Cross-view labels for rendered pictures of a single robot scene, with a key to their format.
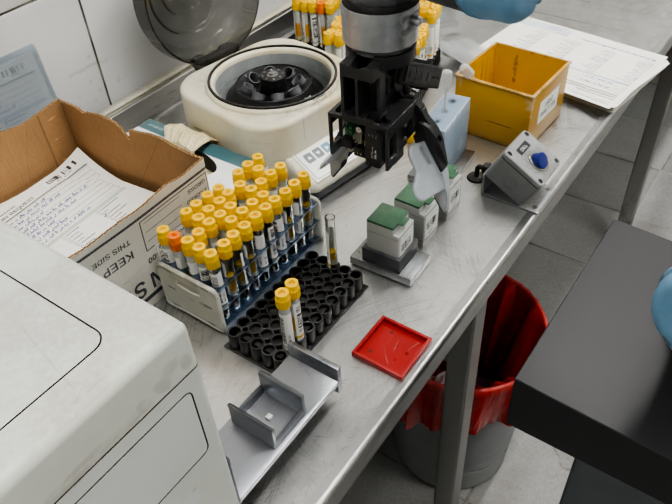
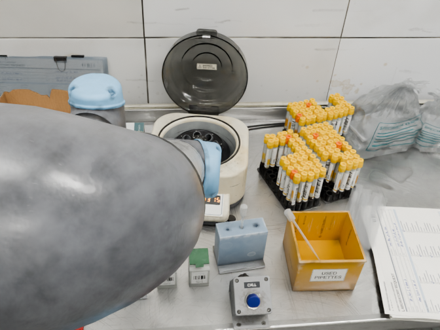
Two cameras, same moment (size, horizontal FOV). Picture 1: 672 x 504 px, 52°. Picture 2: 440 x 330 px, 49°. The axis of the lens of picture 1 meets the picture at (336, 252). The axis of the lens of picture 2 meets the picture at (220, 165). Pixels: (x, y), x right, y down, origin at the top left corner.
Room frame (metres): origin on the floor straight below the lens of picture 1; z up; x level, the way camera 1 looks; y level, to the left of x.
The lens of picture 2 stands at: (0.36, -0.58, 1.71)
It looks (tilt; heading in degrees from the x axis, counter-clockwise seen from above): 41 degrees down; 44
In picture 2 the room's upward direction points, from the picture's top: 4 degrees clockwise
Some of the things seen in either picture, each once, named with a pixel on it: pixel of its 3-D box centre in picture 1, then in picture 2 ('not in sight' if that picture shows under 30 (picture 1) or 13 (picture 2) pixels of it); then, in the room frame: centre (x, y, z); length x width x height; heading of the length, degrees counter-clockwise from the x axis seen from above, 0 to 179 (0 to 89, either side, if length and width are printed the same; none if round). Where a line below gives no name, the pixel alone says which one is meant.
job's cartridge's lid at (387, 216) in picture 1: (389, 217); not in sight; (0.66, -0.07, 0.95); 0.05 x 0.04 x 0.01; 55
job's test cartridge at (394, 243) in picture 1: (390, 237); not in sight; (0.66, -0.07, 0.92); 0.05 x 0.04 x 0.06; 55
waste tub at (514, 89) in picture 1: (509, 95); (321, 250); (0.98, -0.30, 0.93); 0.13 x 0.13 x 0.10; 50
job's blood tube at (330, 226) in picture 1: (331, 248); not in sight; (0.64, 0.00, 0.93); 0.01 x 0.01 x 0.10
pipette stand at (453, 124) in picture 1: (443, 140); (239, 243); (0.86, -0.17, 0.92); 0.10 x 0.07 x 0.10; 149
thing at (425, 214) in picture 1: (416, 214); (166, 268); (0.71, -0.11, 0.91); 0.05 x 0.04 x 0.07; 52
